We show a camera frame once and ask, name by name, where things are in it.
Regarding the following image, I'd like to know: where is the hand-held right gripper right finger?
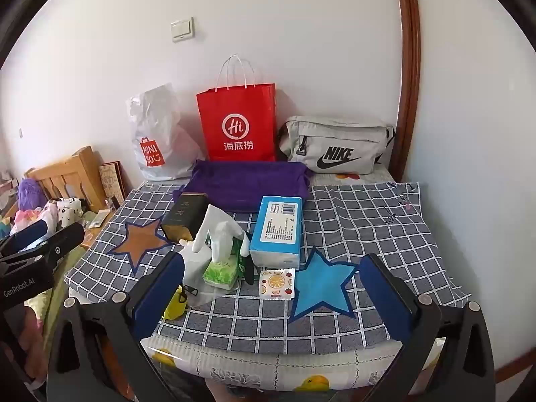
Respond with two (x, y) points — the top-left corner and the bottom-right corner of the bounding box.
(358, 253), (497, 402)

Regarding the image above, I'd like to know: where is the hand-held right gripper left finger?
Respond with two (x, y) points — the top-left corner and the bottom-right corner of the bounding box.
(47, 251), (197, 402)

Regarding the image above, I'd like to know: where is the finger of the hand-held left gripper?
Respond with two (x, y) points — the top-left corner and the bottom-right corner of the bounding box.
(0, 217), (50, 256)
(0, 222), (85, 267)

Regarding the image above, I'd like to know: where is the clear plastic bag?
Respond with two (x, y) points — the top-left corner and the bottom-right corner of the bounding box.
(178, 243), (222, 307)

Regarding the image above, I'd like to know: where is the white glove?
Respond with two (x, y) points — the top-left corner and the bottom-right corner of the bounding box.
(209, 219), (251, 265)
(190, 205), (229, 256)

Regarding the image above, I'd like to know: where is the dark tea tin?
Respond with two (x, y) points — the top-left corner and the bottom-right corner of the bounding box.
(160, 192), (209, 241)

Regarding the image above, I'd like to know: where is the fruit print packet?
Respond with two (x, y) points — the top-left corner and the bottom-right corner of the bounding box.
(259, 269), (296, 300)

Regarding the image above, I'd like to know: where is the blue tissue pack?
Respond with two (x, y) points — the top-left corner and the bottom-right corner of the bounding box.
(249, 195), (303, 269)

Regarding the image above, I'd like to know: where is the purple cloth basket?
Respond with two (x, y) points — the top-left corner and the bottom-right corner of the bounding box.
(173, 159), (316, 213)

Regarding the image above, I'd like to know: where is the colourful bedding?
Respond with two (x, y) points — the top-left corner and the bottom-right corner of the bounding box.
(0, 205), (57, 239)

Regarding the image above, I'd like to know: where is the black spotted white cloth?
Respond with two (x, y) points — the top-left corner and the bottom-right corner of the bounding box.
(54, 197), (90, 224)

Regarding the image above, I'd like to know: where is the purple plush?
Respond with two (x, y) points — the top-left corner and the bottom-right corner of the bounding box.
(17, 178), (43, 210)

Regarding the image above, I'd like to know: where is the green bedsheet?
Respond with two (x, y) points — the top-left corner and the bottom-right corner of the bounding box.
(25, 234), (90, 352)

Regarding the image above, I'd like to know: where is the wooden headboard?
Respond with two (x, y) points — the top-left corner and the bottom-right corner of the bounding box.
(24, 146), (105, 214)

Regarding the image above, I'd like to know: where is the grey checked star blanket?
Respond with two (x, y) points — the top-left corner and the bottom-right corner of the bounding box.
(64, 172), (472, 354)

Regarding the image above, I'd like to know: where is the patterned book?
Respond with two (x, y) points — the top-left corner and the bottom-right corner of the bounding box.
(98, 160), (126, 206)

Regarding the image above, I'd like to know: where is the wooden skirting board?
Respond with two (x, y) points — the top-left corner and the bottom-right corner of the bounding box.
(481, 343), (530, 386)

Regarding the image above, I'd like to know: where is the white plastic shopping bag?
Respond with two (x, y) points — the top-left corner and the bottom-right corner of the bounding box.
(127, 83), (206, 181)

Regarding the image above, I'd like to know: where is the grey waist bag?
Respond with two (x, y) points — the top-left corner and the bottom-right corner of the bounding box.
(277, 116), (396, 174)

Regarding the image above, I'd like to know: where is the red paper bag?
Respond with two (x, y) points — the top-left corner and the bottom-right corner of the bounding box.
(196, 54), (277, 163)

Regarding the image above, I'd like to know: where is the white wall switch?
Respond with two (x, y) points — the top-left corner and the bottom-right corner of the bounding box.
(171, 17), (195, 43)

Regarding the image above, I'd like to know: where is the wooden door frame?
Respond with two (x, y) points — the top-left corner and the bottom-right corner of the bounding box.
(393, 0), (421, 181)

